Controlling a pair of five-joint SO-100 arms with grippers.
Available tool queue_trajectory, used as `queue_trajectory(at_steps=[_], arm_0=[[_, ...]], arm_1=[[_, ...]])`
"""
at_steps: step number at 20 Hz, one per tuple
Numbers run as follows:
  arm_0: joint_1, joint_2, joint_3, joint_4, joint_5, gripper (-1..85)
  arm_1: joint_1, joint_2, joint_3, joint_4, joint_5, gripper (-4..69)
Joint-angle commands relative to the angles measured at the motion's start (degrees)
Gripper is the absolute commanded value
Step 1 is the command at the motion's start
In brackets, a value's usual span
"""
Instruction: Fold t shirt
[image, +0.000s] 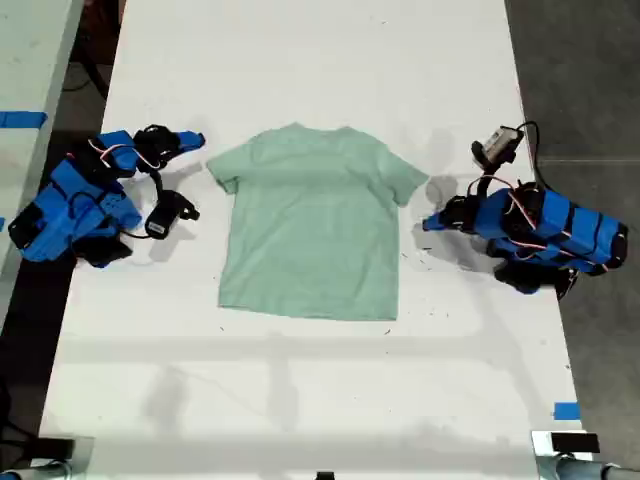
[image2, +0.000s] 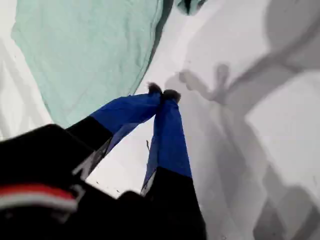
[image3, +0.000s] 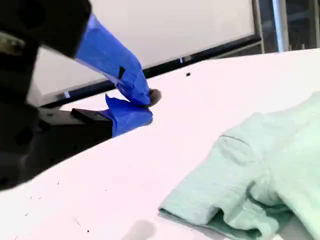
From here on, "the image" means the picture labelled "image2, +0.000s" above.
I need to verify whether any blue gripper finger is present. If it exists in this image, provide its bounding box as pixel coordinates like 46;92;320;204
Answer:
140;89;208;240
66;83;163;180

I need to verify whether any pale green T-shirt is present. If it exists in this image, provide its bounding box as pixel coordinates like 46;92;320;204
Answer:
11;0;208;130

